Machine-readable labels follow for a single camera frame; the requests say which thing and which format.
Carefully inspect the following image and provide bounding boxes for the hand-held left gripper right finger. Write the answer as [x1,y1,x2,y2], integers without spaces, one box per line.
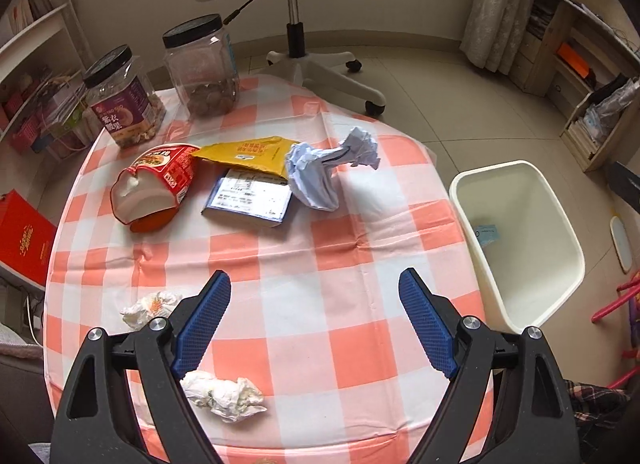
[398,268,583,464]

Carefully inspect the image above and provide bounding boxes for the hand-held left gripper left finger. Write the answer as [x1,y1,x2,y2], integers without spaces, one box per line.
[50,270,232,464]

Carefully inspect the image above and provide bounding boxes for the tissue with orange stain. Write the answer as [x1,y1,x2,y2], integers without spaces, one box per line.
[120,291,183,330]

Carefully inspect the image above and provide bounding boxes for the tissue with green stain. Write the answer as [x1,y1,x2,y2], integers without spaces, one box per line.
[180,370,268,424]

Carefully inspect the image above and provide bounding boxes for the blue white paper box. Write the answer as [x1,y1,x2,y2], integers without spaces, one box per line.
[201,168,294,230]

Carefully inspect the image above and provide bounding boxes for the white plastic trash bin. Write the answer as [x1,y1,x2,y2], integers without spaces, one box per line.
[449,160,586,335]

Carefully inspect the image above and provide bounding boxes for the red instant noodle cup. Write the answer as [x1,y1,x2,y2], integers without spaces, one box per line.
[110,143,202,234]

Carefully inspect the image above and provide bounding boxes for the yellow snack packet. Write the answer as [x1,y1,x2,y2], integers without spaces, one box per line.
[191,136,303,180]

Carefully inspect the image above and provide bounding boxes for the large white paper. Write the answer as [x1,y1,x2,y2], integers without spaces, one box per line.
[284,141,342,212]

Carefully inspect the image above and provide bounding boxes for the small blue white paper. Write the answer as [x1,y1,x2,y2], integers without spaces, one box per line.
[475,225,503,247]

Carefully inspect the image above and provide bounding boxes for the orange white checked tablecloth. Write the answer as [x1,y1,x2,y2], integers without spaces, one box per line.
[42,73,501,464]

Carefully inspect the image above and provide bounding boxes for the person's plaid trousers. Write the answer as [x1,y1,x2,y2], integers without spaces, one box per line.
[565,379,633,445]

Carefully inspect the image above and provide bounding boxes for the grey sofa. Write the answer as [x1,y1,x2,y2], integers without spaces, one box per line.
[0,324,56,464]

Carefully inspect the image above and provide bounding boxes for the red gift box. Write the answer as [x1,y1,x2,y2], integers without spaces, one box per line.
[0,189,58,287]

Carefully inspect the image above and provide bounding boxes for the white oval board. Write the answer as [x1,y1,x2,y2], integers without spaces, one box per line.
[610,216,633,275]

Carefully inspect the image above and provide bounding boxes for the purple label nut jar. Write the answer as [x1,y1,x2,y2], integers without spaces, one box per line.
[82,44,167,150]

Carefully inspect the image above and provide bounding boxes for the clear plastic jar black lid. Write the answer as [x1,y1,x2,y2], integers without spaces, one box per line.
[162,14,241,119]

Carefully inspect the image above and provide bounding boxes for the clear plastic bag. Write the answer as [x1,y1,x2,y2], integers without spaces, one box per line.
[585,79,640,132]

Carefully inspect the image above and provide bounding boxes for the orange flat box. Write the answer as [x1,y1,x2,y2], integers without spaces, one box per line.
[556,42,591,77]

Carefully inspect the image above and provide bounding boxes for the beige lace curtain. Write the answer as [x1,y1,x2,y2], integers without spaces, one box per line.
[459,0,543,76]

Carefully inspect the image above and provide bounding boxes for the wooden shelf unit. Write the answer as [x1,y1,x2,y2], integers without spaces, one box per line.
[515,0,640,172]

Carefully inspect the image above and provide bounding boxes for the white bookshelf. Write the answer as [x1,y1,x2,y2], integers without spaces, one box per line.
[0,0,106,165]

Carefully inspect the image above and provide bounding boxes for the white cables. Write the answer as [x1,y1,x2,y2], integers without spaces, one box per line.
[20,291,47,345]

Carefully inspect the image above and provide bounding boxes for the red metal chair frame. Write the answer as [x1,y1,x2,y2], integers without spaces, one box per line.
[591,271,640,390]

